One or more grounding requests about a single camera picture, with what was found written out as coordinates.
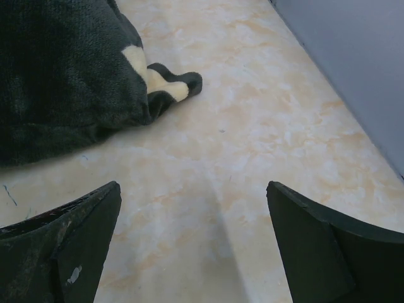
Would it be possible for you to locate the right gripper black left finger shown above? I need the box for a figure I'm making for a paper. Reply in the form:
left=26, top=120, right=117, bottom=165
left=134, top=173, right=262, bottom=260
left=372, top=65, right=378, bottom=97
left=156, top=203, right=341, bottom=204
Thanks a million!
left=1, top=181, right=122, bottom=303

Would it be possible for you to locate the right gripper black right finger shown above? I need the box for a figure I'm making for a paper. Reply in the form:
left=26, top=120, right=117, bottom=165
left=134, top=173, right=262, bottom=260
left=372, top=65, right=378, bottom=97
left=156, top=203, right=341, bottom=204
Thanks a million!
left=266, top=181, right=403, bottom=302

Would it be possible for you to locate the black floral plush pillow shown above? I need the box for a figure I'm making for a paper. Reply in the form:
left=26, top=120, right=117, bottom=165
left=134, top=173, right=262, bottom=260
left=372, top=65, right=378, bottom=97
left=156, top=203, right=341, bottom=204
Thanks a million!
left=1, top=1, right=203, bottom=168

